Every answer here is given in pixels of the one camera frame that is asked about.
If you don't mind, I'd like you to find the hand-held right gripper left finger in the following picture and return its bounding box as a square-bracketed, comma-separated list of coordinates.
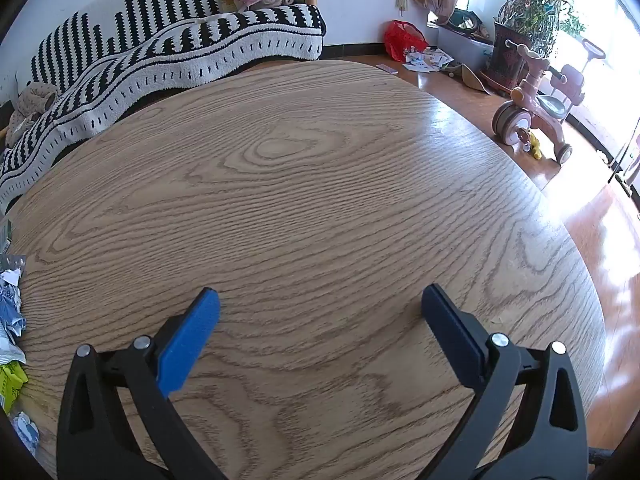
[56, 287, 228, 480]

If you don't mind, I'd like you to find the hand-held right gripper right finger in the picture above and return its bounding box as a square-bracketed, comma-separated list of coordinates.
[421, 283, 590, 480]

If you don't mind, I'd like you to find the white plastic wrapper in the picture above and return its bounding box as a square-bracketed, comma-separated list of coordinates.
[0, 335, 26, 366]

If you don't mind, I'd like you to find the blue white crumpled wrapper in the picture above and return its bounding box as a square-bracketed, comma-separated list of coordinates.
[0, 267, 27, 341]

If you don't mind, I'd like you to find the yellow-green packet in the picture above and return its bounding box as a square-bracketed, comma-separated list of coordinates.
[0, 360, 28, 411]

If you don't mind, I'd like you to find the small blue white wrapper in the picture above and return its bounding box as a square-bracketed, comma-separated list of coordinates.
[10, 410, 41, 456]

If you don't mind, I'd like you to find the yellow toy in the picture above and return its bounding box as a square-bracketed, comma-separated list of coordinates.
[522, 130, 545, 161]

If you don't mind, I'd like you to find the pink tricycle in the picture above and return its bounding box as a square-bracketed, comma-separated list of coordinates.
[491, 39, 576, 165]

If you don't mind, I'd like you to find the cardboard piece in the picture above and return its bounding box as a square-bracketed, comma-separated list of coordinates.
[460, 64, 493, 95]

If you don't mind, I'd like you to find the pile of papers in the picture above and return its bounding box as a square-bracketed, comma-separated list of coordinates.
[402, 46, 453, 75]

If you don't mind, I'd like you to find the pink push ride-on car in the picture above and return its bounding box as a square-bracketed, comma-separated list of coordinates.
[547, 37, 608, 123]

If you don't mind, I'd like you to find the potted plant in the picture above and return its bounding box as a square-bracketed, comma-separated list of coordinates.
[487, 0, 591, 93]

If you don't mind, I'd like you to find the black white striped sofa blanket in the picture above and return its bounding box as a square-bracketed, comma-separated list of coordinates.
[0, 0, 327, 211]

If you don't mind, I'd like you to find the grey storage box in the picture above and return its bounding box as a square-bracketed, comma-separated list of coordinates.
[427, 7, 496, 68]

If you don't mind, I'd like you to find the beige crumpled garment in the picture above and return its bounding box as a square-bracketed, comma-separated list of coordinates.
[5, 81, 61, 148]

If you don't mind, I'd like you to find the red plastic bag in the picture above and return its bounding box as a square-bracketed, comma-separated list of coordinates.
[384, 20, 430, 63]

